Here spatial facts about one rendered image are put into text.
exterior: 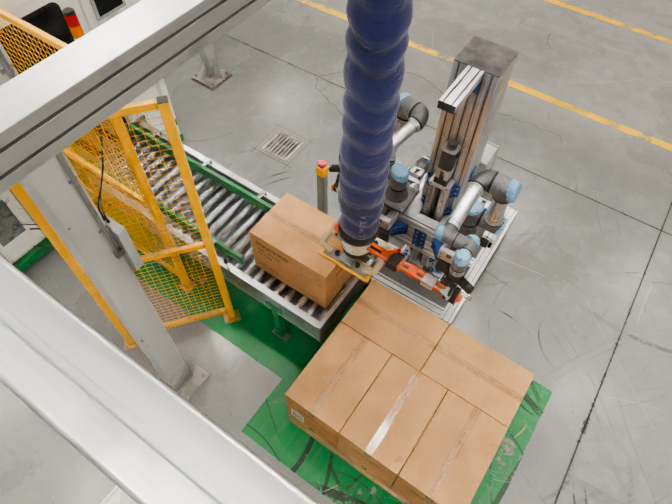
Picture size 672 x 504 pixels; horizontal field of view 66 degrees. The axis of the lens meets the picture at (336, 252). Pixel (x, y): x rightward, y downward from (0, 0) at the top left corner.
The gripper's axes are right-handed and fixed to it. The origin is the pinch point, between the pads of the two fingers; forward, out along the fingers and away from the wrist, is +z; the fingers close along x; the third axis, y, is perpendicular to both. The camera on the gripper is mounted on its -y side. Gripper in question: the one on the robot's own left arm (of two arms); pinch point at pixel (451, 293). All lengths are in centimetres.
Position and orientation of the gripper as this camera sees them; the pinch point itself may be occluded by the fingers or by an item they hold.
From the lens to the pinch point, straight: 283.4
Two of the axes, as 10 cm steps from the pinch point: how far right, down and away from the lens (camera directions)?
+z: -0.2, 5.6, 8.3
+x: -5.9, 6.6, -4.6
